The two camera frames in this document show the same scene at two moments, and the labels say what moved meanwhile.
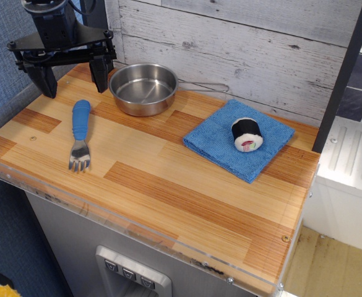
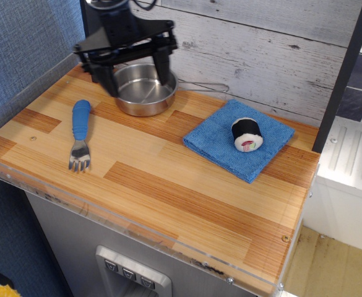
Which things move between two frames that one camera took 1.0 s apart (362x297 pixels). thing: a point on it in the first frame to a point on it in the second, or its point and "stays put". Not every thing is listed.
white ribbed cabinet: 343,204 stays put
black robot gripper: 60,41 to 127,37
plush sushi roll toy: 247,135 stays put
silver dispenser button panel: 125,276 stays put
